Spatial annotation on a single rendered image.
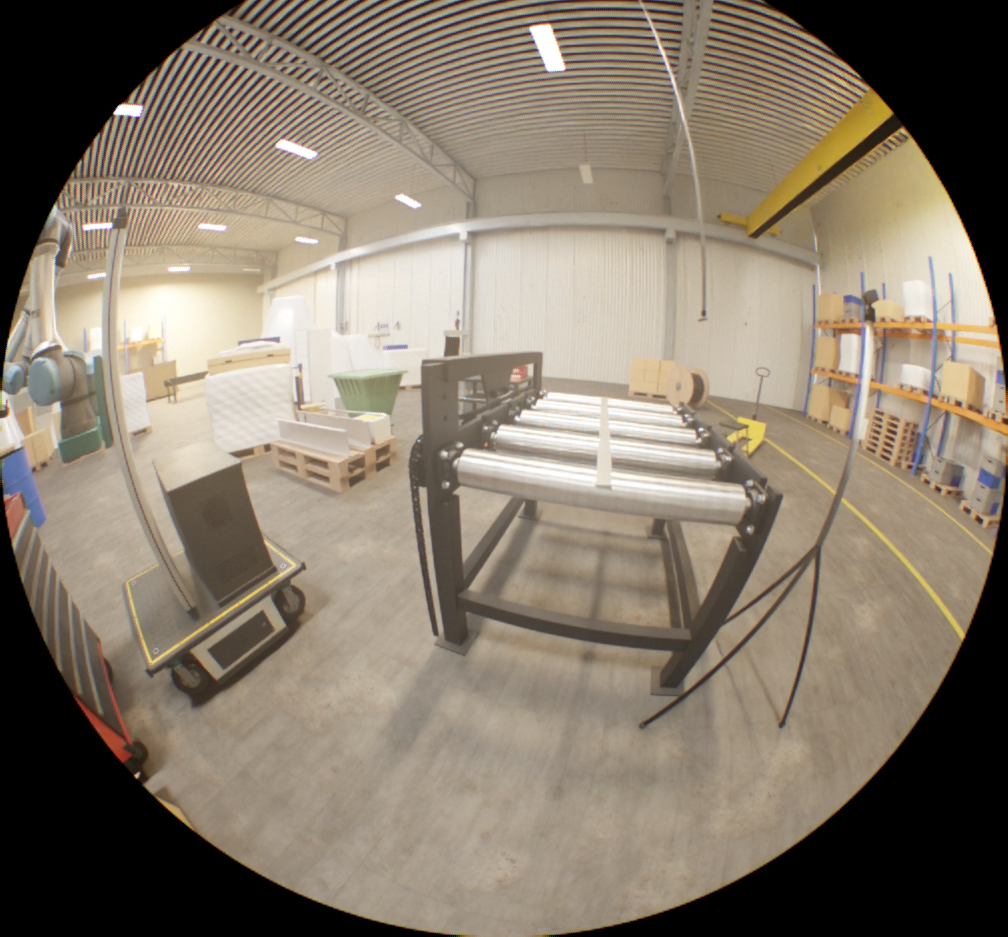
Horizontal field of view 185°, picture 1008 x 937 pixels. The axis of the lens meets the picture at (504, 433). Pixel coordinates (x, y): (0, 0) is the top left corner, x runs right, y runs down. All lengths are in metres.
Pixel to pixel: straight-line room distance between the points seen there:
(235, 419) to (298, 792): 3.70
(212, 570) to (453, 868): 1.29
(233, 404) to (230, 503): 2.88
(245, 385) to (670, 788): 4.57
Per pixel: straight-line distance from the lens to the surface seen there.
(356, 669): 1.48
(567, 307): 11.56
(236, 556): 1.43
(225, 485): 1.32
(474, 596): 1.21
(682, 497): 0.81
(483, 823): 1.22
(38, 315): 1.13
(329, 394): 4.81
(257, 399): 4.13
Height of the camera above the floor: 1.22
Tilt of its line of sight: 17 degrees down
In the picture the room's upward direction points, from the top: 2 degrees clockwise
